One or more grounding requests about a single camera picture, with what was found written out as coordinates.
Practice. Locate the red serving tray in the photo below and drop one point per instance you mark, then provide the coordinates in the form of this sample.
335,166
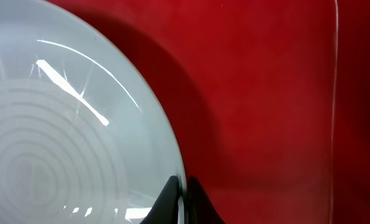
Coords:
269,100

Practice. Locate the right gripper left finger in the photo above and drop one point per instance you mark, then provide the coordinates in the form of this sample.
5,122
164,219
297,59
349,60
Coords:
165,208

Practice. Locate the light blue plate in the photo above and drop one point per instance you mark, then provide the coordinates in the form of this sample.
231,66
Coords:
83,139

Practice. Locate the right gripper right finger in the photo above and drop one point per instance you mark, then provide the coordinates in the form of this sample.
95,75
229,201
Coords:
200,208

